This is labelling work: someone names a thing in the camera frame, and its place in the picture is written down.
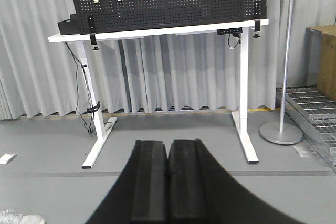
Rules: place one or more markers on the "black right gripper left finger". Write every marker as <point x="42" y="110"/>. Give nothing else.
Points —
<point x="140" y="193"/>

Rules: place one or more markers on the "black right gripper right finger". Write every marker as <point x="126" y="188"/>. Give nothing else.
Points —
<point x="202" y="191"/>

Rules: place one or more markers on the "white height-adjustable desk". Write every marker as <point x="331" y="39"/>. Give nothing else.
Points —
<point x="239" y="117"/>

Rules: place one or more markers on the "silver sign stand pole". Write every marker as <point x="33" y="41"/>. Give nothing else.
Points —
<point x="283" y="133"/>

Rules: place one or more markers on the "white sneaker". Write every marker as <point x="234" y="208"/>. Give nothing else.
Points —
<point x="12" y="217"/>

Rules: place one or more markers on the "white floor block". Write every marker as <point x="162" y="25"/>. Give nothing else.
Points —
<point x="7" y="158"/>

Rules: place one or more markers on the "metal grating platform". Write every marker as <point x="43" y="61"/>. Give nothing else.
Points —
<point x="314" y="114"/>

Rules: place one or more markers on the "grey curtain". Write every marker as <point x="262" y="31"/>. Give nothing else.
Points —
<point x="39" y="77"/>

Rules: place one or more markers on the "black desk control panel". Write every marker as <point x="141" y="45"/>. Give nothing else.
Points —
<point x="237" y="30"/>

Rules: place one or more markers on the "left black pegboard clamp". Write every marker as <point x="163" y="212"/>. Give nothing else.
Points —
<point x="92" y="35"/>

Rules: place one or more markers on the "black pegboard clamp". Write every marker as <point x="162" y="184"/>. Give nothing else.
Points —
<point x="92" y="35"/>
<point x="257" y="22"/>

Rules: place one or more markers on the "right black pegboard clamp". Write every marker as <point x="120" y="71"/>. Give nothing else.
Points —
<point x="257" y="22"/>

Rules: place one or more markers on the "black box on desk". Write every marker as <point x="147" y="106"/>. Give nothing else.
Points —
<point x="70" y="26"/>

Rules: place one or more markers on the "brown cardboard box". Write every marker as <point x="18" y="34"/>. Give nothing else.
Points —
<point x="320" y="48"/>

